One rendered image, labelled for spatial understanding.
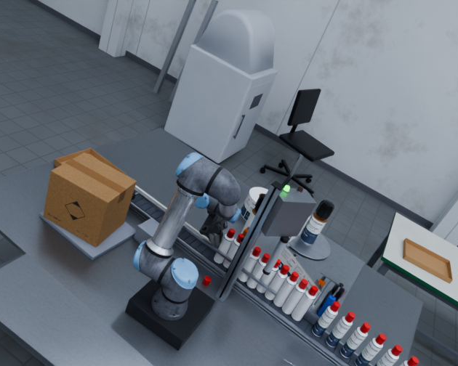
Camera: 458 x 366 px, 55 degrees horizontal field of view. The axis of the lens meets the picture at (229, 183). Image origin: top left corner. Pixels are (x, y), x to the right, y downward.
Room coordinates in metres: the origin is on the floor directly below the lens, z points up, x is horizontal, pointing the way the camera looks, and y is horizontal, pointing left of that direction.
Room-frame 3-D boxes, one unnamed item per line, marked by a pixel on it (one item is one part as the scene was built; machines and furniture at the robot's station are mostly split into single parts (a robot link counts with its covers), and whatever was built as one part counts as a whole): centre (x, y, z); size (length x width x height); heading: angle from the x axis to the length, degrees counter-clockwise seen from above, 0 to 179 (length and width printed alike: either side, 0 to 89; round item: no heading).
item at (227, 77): (4.55, 0.43, 0.77); 0.78 x 0.70 x 1.55; 73
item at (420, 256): (2.69, -1.49, 0.82); 0.34 x 0.24 x 0.04; 80
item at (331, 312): (1.52, -0.65, 0.98); 0.05 x 0.05 x 0.20
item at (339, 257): (2.06, -0.46, 0.86); 0.80 x 0.67 x 0.05; 70
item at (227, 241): (1.71, -0.11, 0.98); 0.05 x 0.05 x 0.20
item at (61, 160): (2.03, 0.75, 0.85); 0.30 x 0.26 x 0.04; 70
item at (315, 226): (2.19, -0.56, 1.04); 0.09 x 0.09 x 0.29
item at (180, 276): (1.29, 0.03, 1.07); 0.13 x 0.12 x 0.14; 80
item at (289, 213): (1.57, -0.26, 1.38); 0.17 x 0.10 x 0.19; 125
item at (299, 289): (1.57, -0.49, 0.98); 0.05 x 0.05 x 0.20
